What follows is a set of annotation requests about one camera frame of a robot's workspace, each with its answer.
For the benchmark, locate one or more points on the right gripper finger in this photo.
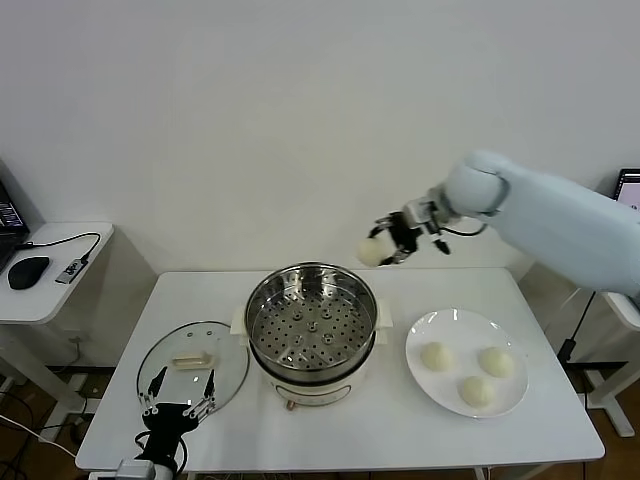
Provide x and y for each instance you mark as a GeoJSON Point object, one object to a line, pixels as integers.
{"type": "Point", "coordinates": [400, 256]}
{"type": "Point", "coordinates": [385, 221]}

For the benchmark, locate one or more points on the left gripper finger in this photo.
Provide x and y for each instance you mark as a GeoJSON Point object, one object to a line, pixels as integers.
{"type": "Point", "coordinates": [210, 390]}
{"type": "Point", "coordinates": [159, 382]}

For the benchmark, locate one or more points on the grey laptop showing camera views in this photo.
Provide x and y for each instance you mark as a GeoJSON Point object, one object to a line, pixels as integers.
{"type": "Point", "coordinates": [629, 190]}

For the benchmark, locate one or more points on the white side desk with label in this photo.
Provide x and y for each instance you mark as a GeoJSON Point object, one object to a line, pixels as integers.
{"type": "Point", "coordinates": [605, 390]}

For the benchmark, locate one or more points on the stainless steel steamer basket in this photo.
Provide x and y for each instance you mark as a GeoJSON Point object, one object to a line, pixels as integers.
{"type": "Point", "coordinates": [310, 320]}

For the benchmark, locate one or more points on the white steamed baozi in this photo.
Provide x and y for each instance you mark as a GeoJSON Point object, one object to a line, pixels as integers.
{"type": "Point", "coordinates": [496, 361]}
{"type": "Point", "coordinates": [476, 391]}
{"type": "Point", "coordinates": [371, 252]}
{"type": "Point", "coordinates": [437, 356]}

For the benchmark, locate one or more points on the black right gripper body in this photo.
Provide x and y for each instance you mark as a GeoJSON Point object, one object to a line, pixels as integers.
{"type": "Point", "coordinates": [404, 235]}

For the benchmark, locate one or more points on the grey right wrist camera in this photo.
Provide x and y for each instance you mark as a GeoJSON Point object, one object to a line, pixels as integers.
{"type": "Point", "coordinates": [417, 210]}

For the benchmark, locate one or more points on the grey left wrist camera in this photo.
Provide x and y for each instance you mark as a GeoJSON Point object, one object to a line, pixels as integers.
{"type": "Point", "coordinates": [135, 470]}

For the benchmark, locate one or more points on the white round plate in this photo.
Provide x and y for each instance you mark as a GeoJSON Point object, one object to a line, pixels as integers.
{"type": "Point", "coordinates": [460, 325]}

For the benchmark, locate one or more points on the white side desk with mouse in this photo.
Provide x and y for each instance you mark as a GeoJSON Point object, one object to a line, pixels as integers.
{"type": "Point", "coordinates": [50, 305]}

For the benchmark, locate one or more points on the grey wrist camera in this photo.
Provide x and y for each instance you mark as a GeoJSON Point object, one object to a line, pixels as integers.
{"type": "Point", "coordinates": [135, 470]}
{"type": "Point", "coordinates": [417, 210]}

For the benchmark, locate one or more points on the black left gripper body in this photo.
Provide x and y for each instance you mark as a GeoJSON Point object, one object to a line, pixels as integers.
{"type": "Point", "coordinates": [165, 425]}

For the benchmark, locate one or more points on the black laptop with dark screen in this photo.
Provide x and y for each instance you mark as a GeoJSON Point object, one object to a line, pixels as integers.
{"type": "Point", "coordinates": [10, 215]}

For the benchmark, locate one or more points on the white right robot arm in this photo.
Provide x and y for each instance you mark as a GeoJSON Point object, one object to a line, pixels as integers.
{"type": "Point", "coordinates": [550, 220]}

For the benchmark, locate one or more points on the black computer mouse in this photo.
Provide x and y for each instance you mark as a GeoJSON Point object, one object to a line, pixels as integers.
{"type": "Point", "coordinates": [29, 272]}

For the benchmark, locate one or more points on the small grey usb hub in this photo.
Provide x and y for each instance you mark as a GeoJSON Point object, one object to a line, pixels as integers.
{"type": "Point", "coordinates": [70, 271]}

